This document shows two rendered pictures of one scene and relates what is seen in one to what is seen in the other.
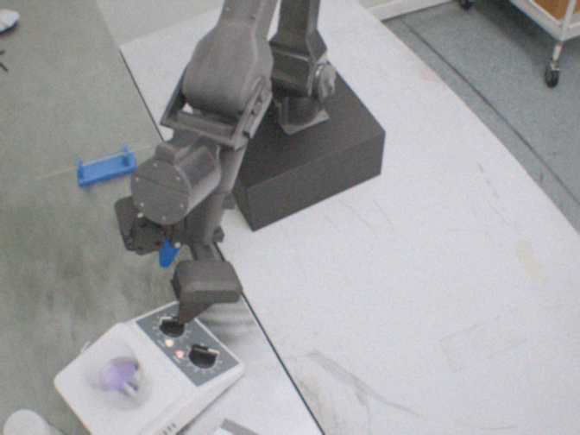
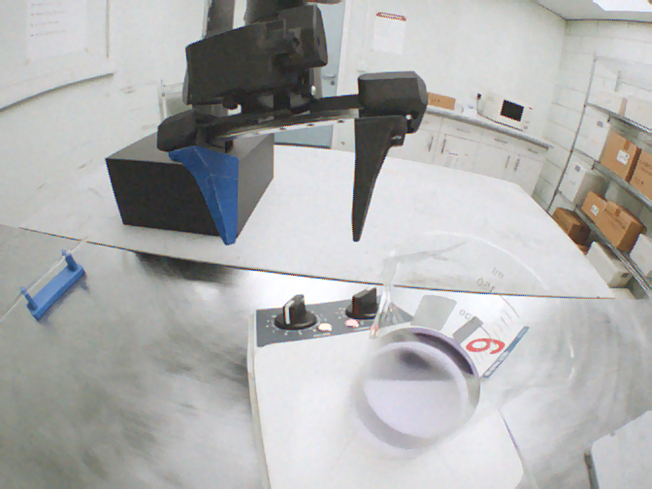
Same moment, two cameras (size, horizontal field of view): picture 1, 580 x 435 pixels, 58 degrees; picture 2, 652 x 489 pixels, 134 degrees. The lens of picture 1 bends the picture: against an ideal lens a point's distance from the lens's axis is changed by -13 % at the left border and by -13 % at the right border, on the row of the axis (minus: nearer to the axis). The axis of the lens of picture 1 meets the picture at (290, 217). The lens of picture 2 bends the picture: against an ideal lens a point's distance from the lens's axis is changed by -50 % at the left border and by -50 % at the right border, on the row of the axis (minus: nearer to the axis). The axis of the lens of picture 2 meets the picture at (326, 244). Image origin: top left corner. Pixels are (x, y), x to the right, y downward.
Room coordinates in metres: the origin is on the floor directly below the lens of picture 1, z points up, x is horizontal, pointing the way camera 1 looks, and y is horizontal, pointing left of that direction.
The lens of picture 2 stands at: (0.22, 0.26, 1.12)
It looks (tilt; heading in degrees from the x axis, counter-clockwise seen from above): 37 degrees down; 296
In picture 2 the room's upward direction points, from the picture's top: 6 degrees clockwise
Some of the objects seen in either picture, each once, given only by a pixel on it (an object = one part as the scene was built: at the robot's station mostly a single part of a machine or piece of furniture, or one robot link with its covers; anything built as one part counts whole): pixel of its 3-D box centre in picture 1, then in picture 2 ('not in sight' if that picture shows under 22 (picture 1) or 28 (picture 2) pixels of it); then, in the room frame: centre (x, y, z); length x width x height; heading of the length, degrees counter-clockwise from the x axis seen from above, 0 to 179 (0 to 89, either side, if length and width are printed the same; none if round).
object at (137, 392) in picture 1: (117, 378); (440, 368); (0.19, 0.19, 1.03); 0.07 x 0.06 x 0.08; 147
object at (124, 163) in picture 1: (104, 163); (50, 280); (0.58, 0.29, 0.92); 0.10 x 0.03 x 0.04; 103
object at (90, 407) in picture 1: (116, 386); (389, 429); (0.20, 0.21, 0.98); 0.12 x 0.12 x 0.01; 42
